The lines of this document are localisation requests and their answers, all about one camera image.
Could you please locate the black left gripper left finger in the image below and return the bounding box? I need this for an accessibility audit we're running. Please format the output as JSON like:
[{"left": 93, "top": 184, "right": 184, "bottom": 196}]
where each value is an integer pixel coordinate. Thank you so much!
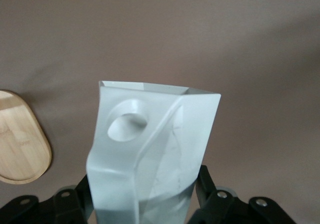
[{"left": 0, "top": 174, "right": 97, "bottom": 224}]

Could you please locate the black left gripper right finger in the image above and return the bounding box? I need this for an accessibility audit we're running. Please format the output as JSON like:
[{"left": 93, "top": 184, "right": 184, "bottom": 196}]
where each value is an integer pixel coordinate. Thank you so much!
[{"left": 184, "top": 164, "right": 297, "bottom": 224}]

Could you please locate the white faceted cup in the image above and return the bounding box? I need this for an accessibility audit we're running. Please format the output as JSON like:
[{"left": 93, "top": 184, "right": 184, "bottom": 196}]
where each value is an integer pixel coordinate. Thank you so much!
[{"left": 86, "top": 80, "right": 222, "bottom": 224}]

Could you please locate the wooden cup rack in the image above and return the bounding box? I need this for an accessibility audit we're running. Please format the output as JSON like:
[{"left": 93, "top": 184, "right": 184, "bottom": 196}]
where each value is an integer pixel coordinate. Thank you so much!
[{"left": 0, "top": 89, "right": 54, "bottom": 185}]

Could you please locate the brown table cover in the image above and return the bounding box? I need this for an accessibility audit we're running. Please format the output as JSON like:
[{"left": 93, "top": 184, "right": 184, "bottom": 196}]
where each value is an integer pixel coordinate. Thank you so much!
[{"left": 0, "top": 0, "right": 320, "bottom": 224}]

